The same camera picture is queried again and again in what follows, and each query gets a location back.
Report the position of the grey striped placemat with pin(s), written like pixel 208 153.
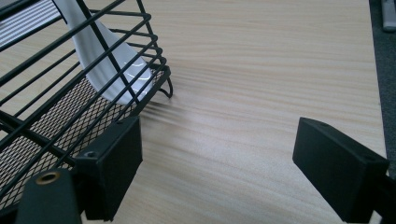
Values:
pixel 28 21

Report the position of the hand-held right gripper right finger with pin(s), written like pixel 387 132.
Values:
pixel 339 174

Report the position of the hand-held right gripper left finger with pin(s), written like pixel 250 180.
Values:
pixel 120 174

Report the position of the white ceramic spoon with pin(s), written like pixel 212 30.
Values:
pixel 102 59

